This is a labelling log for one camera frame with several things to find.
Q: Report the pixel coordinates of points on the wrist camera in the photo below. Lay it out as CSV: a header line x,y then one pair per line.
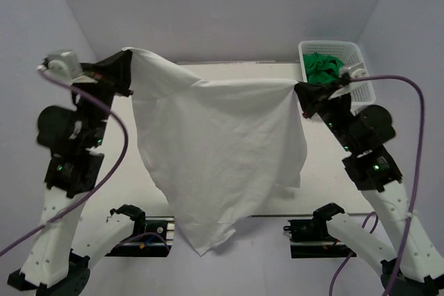
x,y
62,65
353,71

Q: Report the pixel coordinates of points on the green t shirt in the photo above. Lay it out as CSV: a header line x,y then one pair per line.
x,y
321,69

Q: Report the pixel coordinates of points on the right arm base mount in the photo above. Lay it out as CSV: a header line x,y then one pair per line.
x,y
309,238

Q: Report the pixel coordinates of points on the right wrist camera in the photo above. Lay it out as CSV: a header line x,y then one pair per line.
x,y
353,71

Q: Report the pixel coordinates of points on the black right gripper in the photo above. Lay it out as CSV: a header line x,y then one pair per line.
x,y
313,96

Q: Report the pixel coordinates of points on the white plastic basket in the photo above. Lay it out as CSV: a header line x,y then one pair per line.
x,y
362,93

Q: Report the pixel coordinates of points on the white t shirt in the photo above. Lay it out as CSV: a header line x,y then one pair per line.
x,y
215,148

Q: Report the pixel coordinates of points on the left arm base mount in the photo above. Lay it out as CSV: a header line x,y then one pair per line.
x,y
152,237

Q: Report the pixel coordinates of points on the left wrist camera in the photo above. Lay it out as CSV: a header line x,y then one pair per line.
x,y
62,65

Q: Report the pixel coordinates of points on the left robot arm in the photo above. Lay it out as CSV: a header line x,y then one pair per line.
x,y
55,265

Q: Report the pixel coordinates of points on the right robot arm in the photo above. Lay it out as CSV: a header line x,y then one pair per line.
x,y
410,264

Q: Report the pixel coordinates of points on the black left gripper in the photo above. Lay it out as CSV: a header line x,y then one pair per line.
x,y
113,73

